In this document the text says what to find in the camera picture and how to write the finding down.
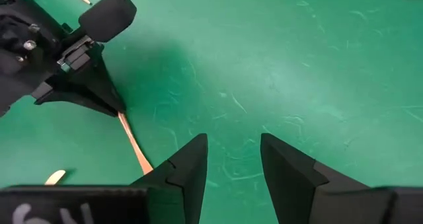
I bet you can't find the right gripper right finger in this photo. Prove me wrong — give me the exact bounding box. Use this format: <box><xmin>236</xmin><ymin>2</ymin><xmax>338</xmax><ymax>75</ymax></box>
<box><xmin>260</xmin><ymin>133</ymin><xmax>370</xmax><ymax>224</ymax></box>

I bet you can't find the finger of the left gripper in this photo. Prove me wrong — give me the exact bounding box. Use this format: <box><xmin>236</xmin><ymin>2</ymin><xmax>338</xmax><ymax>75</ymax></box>
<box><xmin>71</xmin><ymin>42</ymin><xmax>126</xmax><ymax>116</ymax></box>
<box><xmin>32</xmin><ymin>72</ymin><xmax>118</xmax><ymax>116</ymax></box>

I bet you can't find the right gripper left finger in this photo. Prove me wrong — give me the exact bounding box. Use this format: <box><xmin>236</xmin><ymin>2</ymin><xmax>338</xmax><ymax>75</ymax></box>
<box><xmin>130</xmin><ymin>133</ymin><xmax>209</xmax><ymax>224</ymax></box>

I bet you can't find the gold knife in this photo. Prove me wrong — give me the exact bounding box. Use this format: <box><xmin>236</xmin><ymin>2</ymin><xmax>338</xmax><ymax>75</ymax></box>
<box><xmin>117</xmin><ymin>111</ymin><xmax>155</xmax><ymax>176</ymax></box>
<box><xmin>44</xmin><ymin>169</ymin><xmax>67</xmax><ymax>186</ymax></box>

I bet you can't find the green table mat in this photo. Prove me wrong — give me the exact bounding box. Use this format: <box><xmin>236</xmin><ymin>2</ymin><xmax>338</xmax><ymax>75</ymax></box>
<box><xmin>0</xmin><ymin>0</ymin><xmax>423</xmax><ymax>224</ymax></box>

